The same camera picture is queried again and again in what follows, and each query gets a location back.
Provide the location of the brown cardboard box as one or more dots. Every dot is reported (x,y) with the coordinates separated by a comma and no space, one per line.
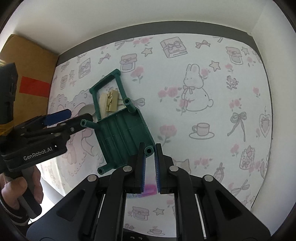
(30,69)

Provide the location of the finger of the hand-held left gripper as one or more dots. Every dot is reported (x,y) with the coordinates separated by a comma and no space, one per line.
(57,116)
(67,128)

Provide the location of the gold binder clip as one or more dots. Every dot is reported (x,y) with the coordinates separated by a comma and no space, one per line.
(108,100)

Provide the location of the green toy chair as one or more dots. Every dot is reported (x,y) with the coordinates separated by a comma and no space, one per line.
(122,139)

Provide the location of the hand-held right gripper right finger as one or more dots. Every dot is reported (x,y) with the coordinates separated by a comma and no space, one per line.
(158,169)

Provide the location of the person's left hand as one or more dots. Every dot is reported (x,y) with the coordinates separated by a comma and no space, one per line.
(13,190)

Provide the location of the blue bottle with pink cap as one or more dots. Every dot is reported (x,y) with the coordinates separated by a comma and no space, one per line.
(149,188)

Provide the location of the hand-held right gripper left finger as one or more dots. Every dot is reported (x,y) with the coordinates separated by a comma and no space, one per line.
(143,169)

